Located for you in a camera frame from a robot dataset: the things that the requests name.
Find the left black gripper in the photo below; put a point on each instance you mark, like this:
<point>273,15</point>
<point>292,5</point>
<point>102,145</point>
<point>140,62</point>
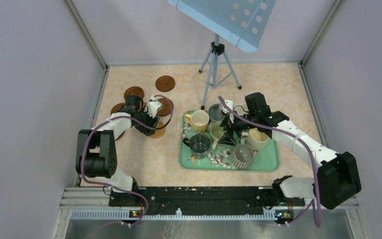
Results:
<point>145,130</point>

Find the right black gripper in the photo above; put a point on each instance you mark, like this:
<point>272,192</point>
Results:
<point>227,122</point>

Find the light woven rattan coaster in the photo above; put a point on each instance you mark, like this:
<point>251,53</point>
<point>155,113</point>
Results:
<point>160,132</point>

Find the dark brown wooden coaster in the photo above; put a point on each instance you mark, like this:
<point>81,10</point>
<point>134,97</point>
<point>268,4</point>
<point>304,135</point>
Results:
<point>165,83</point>
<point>166,107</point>
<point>134,91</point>

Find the green floral serving tray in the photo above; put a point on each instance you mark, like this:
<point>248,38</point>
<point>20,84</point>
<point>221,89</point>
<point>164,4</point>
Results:
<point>265,160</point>

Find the dark grey mug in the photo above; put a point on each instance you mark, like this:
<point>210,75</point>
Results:
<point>199,145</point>

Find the yellow mug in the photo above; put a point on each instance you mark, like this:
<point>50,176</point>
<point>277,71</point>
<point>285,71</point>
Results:
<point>199,120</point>

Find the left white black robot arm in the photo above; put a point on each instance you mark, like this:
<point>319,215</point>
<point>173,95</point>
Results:
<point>96,149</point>

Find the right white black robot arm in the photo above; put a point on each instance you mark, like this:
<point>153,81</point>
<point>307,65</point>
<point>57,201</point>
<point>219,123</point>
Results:
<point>335,175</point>

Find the light green mug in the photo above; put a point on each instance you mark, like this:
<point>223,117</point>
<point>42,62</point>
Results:
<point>216,133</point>

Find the grey striped mug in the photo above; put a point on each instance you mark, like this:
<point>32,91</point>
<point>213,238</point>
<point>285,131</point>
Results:
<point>242,156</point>

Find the grey ribbed mug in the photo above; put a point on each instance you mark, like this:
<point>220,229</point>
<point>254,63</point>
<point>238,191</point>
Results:
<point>215,113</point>

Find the cream mug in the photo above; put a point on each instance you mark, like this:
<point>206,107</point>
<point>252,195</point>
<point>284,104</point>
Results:
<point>255,139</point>

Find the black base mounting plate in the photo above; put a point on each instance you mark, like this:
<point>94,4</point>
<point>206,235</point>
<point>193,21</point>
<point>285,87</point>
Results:
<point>204,201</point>

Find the blue tripod stand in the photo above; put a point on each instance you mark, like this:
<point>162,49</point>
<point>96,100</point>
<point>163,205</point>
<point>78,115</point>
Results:
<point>212,57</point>

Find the blue perforated panel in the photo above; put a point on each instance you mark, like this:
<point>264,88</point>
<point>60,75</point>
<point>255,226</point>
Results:
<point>240,22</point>

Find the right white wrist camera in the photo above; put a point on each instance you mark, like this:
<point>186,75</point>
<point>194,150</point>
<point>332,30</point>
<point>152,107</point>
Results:
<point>226,108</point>

